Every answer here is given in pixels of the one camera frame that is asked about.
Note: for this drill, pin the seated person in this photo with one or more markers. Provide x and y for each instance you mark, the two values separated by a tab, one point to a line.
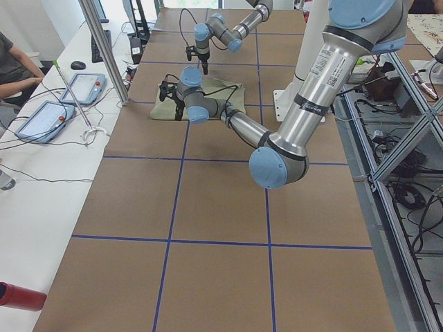
20	76

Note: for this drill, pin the aluminium frame post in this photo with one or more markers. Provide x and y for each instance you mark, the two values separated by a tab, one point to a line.
97	32

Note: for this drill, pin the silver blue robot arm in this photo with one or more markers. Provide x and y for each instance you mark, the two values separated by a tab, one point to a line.
352	30
215	26

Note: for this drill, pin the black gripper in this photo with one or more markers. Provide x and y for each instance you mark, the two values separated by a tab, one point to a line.
178	104
204	57

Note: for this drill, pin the grabber stick green tip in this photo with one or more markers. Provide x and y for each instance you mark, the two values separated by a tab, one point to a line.
68	97

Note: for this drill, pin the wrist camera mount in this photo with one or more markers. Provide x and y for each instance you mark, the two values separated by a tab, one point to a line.
167	90
191	52

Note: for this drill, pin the black power adapter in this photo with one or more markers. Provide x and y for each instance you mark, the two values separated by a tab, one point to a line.
136	50

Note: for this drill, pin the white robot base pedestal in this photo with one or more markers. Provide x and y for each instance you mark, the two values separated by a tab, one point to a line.
311	44

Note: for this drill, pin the aluminium side frame rail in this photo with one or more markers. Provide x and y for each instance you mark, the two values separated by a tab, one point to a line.
395	147

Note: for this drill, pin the near blue teach pendant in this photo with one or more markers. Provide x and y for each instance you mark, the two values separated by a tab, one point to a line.
46	122

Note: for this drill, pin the red cylinder bottle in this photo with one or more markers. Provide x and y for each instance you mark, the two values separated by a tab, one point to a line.
13	296

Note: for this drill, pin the black computer mouse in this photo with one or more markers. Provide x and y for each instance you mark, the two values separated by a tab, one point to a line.
78	65

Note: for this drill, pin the blue teach pendant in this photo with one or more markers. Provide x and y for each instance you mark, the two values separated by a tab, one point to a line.
87	87
46	122

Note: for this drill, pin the far blue teach pendant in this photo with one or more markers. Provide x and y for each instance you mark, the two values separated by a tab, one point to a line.
87	87

